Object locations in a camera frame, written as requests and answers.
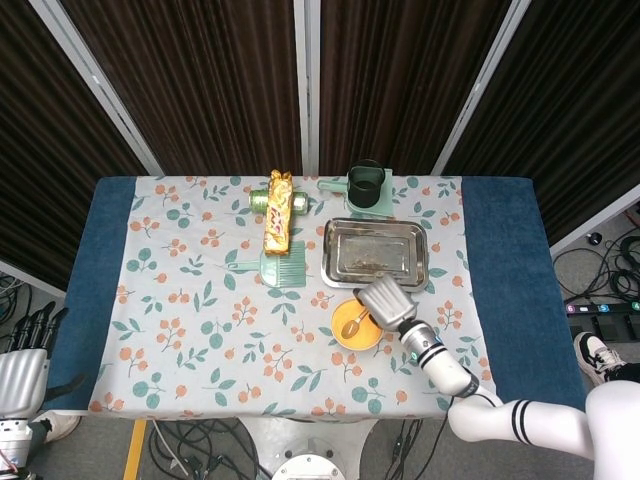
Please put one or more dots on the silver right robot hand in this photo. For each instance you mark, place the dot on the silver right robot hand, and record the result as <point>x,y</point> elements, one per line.
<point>387,300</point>

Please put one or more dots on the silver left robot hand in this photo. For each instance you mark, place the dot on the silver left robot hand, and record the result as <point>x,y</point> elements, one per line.
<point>22,380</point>

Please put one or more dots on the translucent grey plastic spoon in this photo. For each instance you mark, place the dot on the translucent grey plastic spoon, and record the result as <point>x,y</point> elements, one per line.
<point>350,328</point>

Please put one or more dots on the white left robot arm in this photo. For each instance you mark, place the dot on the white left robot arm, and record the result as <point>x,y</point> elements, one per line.
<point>12,440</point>

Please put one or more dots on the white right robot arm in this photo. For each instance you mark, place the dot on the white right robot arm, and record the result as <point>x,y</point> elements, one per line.
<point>450,372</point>

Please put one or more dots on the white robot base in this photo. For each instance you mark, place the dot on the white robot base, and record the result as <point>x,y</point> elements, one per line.
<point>310,440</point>

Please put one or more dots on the beige round bowl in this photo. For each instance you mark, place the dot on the beige round bowl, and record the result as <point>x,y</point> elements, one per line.
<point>359,348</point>

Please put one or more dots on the stainless steel rectangular tray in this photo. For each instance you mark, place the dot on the stainless steel rectangular tray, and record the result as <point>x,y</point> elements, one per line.
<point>350,240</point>

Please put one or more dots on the plain white shoe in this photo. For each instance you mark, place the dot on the plain white shoe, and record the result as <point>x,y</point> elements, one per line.
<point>60,425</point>

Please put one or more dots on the black mesh pen holder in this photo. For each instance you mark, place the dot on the black mesh pen holder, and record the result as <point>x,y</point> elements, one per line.
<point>367,197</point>

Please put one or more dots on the mint green plastic brush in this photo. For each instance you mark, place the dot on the mint green plastic brush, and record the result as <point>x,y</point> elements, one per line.
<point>272,272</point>

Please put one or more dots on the dark green cup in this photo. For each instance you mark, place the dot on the dark green cup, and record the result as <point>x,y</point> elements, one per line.
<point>330,186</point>

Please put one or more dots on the blue fabric table cover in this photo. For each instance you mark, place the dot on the blue fabric table cover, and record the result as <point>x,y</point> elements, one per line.
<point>505,250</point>

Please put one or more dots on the gold foil snack packet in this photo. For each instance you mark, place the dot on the gold foil snack packet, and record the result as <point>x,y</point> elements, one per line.
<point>278,215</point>

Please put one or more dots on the green drink can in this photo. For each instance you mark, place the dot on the green drink can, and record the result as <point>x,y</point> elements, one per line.
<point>257,201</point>

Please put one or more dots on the floral fruit print tablecloth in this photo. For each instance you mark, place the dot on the floral fruit print tablecloth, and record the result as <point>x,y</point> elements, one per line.
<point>200,350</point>

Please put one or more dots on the white and black sneaker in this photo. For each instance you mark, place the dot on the white and black sneaker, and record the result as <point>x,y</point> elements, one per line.
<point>595,360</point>

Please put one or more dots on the dark fabric partition panel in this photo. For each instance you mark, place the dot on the dark fabric partition panel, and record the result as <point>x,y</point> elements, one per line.
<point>200,75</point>
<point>400,75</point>
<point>575,100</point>
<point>40,150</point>

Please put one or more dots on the black trouser leg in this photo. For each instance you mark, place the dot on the black trouser leg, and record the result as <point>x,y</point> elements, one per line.
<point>627,380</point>

